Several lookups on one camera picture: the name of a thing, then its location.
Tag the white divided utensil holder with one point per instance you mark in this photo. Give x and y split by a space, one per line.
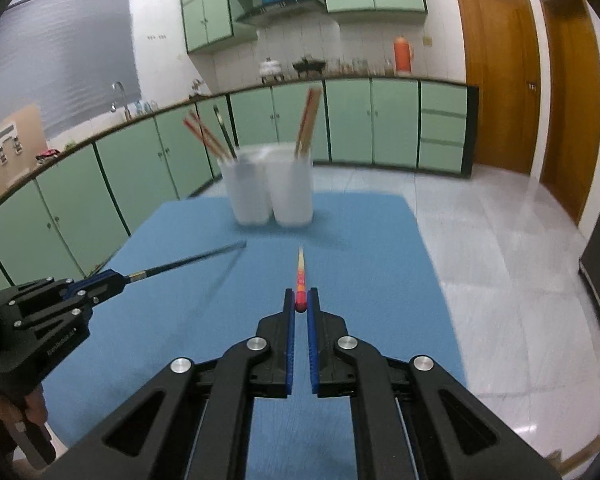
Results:
290 190

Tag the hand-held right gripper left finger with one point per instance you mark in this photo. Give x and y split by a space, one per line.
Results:
290 340

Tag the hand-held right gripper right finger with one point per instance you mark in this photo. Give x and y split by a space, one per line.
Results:
314 340

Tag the range hood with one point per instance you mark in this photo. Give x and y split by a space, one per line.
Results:
280 10

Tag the wooden chopstick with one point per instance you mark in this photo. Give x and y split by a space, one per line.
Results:
303 122
312 120

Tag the clear plastic bottles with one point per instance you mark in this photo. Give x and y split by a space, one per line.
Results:
144 108

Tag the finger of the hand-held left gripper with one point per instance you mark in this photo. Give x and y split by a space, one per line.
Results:
55 317
105 280

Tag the cardboard sheet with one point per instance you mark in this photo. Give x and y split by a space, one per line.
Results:
30 130

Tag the green base cabinets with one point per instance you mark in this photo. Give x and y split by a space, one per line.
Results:
350 120

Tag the white cooking pot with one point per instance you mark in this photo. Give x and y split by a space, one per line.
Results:
270 69

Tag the wooden door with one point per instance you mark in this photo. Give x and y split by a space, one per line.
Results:
575 110
495 75

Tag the metal faucet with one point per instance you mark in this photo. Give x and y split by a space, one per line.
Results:
117 87

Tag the grey window blind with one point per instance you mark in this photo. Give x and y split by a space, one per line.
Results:
65 60

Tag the red cloth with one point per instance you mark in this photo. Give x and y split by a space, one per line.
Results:
47 154

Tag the black wok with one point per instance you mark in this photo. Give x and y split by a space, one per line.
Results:
308 66

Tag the row of glass jars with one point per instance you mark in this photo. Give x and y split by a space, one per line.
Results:
360 66

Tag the small white appliance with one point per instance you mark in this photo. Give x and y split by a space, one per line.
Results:
197 89

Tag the blue table mat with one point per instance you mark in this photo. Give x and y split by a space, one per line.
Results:
360 270

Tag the person's left hand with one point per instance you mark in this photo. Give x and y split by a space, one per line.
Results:
37 405

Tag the orange thermos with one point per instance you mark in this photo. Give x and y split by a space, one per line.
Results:
402 55

